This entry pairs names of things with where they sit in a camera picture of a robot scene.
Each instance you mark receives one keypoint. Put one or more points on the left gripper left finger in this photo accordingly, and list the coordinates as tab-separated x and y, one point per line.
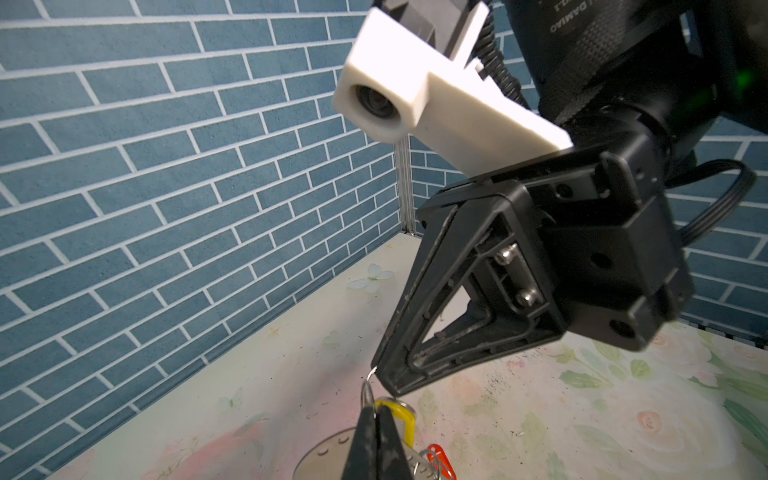
361	462

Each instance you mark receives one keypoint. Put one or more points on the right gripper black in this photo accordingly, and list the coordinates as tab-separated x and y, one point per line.
580	242

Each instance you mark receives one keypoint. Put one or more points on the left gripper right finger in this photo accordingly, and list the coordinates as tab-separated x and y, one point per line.
392	463

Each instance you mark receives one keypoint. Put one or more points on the key with red tag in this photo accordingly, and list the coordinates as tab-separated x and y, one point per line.
438	459

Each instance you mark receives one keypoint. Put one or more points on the key with yellow tag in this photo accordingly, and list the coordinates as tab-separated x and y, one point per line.
404	417

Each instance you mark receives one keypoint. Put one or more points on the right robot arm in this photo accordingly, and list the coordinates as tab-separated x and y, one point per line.
663	69

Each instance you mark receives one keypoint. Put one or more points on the right corner aluminium post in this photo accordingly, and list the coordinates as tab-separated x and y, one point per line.
404	186

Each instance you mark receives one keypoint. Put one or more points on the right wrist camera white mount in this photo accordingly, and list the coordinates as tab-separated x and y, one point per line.
410	72

